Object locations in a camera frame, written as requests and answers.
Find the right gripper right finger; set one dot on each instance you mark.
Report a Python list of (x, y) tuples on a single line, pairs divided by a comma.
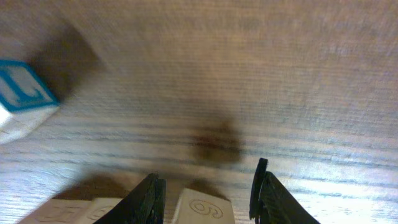
[(272, 203)]

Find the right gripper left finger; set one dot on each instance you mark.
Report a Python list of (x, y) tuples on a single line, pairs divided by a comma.
[(145, 204)]

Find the yellow S block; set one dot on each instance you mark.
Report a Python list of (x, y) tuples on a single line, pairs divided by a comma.
[(195, 207)]

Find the red 3 block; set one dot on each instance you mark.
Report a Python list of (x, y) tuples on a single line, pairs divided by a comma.
[(58, 211)]

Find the blue L block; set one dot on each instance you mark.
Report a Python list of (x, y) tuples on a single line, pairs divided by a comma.
[(26, 102)]

